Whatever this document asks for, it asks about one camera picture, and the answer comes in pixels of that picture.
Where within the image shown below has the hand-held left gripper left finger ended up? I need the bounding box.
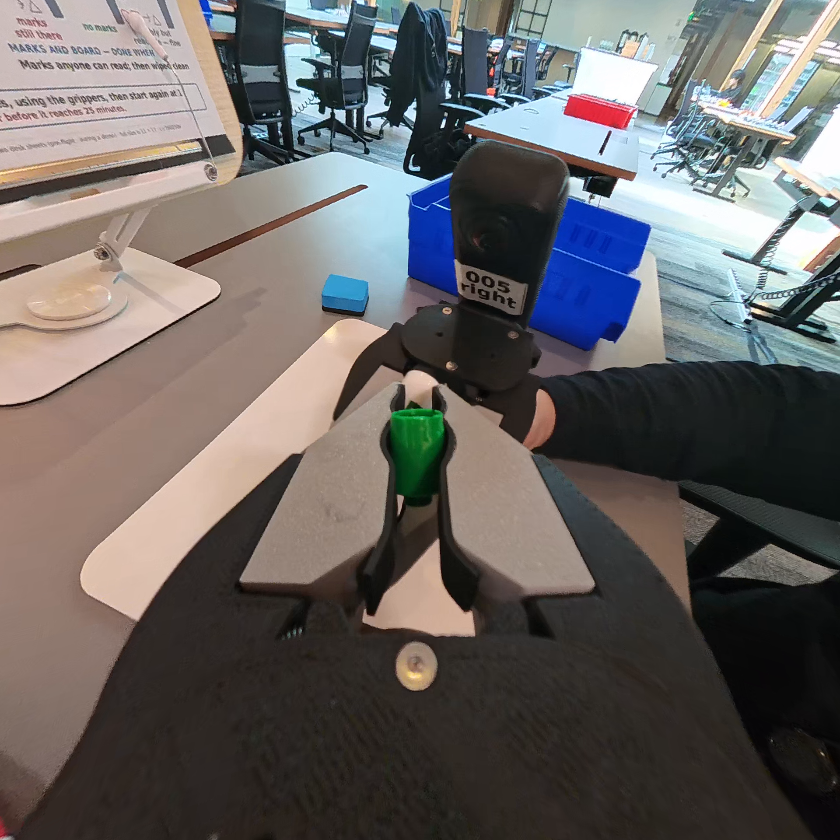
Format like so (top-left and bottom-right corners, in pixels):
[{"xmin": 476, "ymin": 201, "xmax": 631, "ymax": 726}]
[{"xmin": 238, "ymin": 382, "xmax": 408, "ymax": 616}]

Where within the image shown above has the black swivel chair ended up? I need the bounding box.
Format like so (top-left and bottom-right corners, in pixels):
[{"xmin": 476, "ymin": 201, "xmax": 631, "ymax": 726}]
[{"xmin": 679, "ymin": 479, "xmax": 840, "ymax": 578}]

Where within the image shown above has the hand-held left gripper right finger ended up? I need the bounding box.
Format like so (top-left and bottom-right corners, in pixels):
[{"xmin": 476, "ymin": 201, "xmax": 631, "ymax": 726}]
[{"xmin": 433, "ymin": 384, "xmax": 597, "ymax": 613}]

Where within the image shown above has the black jacket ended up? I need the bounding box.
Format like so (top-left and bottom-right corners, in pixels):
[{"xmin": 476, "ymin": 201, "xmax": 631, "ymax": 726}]
[{"xmin": 387, "ymin": 2, "xmax": 450, "ymax": 129}]

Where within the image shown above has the blue whiteboard eraser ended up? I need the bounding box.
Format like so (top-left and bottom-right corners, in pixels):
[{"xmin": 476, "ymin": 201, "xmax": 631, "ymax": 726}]
[{"xmin": 322, "ymin": 274, "xmax": 370, "ymax": 317}]

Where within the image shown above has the standing desk with black legs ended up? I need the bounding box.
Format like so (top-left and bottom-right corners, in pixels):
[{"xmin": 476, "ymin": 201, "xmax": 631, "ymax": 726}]
[{"xmin": 722, "ymin": 156, "xmax": 840, "ymax": 342}]

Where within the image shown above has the person's right hand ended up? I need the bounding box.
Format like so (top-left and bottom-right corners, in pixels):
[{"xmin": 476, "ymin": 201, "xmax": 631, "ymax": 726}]
[{"xmin": 527, "ymin": 392, "xmax": 557, "ymax": 451}]

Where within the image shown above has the white whiteboard sheet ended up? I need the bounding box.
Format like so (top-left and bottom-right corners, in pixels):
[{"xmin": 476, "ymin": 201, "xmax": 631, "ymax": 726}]
[{"xmin": 80, "ymin": 319, "xmax": 476, "ymax": 636}]

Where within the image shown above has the red plastic bin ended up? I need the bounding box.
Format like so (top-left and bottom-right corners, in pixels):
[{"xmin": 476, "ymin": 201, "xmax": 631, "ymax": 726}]
[{"xmin": 564, "ymin": 94, "xmax": 639, "ymax": 129}]

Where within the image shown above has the white power strip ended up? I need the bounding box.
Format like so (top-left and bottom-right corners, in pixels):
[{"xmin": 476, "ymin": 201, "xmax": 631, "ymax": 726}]
[{"xmin": 725, "ymin": 268, "xmax": 756, "ymax": 327}]

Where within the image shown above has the green marker cap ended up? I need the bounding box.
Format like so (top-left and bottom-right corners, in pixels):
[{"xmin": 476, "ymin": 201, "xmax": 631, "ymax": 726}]
[{"xmin": 390, "ymin": 407, "xmax": 447, "ymax": 506}]

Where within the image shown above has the blue plastic bin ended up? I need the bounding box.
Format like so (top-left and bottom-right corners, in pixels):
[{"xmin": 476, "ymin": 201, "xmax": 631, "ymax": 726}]
[{"xmin": 407, "ymin": 174, "xmax": 652, "ymax": 350}]

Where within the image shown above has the instruction sign board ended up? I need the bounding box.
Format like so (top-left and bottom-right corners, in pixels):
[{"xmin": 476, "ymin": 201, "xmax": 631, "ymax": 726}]
[{"xmin": 0, "ymin": 0, "xmax": 245, "ymax": 204}]

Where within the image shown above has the long wooden desk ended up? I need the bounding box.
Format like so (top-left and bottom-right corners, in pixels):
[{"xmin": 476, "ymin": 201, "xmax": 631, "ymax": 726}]
[{"xmin": 696, "ymin": 98, "xmax": 798, "ymax": 198}]

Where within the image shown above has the wooden-edged desk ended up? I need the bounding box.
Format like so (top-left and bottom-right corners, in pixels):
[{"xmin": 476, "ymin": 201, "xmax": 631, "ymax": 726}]
[{"xmin": 464, "ymin": 98, "xmax": 641, "ymax": 198}]

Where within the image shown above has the white panel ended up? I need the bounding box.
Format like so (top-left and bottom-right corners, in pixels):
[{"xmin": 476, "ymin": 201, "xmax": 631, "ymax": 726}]
[{"xmin": 574, "ymin": 47, "xmax": 659, "ymax": 106}]

